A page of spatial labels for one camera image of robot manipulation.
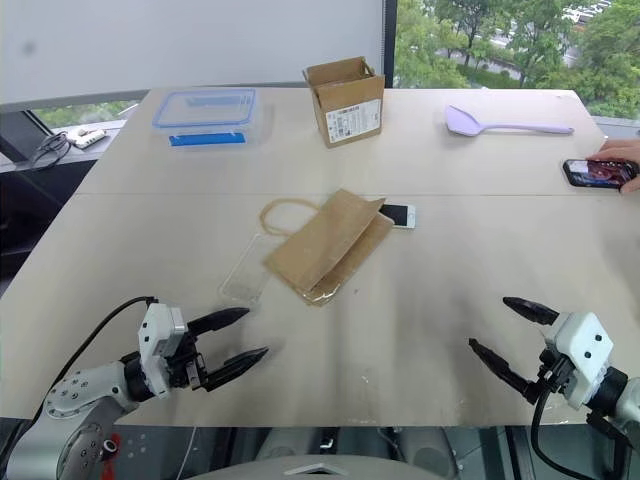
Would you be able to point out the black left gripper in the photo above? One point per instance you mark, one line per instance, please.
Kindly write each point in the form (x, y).
(189, 364)

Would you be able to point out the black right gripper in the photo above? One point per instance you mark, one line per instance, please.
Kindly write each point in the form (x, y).
(550, 376)

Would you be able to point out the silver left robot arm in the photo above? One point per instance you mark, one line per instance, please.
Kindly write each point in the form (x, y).
(75, 400)

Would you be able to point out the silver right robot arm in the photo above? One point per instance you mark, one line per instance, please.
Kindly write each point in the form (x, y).
(620, 400)

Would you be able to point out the clear phone case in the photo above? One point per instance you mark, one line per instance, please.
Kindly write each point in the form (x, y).
(245, 272)

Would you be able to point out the person's bare hand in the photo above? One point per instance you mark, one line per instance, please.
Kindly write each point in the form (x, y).
(622, 150)

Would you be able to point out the brown paper bag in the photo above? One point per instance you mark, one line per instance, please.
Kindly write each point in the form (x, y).
(325, 245)

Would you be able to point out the silver robot torso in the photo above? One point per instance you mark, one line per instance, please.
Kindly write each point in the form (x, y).
(320, 467)

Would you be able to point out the white smartphone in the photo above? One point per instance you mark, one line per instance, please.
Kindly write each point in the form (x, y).
(400, 214)

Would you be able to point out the black smartphone with lit screen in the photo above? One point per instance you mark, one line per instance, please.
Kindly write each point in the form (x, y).
(597, 173)

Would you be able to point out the lavender plastic spoon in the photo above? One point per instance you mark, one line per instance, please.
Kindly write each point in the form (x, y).
(495, 124)

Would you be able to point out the clear blue-rimmed storage container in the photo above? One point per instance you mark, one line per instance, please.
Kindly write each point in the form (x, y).
(207, 115)

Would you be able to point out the white power strip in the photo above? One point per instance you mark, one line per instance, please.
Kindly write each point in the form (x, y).
(87, 138)

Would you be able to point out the open cardboard box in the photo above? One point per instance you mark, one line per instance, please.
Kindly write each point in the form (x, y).
(345, 102)

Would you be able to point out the white roller blind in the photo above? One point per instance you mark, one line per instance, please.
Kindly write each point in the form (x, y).
(192, 42)

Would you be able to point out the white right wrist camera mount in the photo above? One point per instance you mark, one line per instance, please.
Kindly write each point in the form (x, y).
(582, 350)

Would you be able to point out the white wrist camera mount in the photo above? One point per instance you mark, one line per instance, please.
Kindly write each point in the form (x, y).
(582, 350)
(156, 340)

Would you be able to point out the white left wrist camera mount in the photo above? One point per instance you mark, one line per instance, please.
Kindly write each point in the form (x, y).
(156, 340)

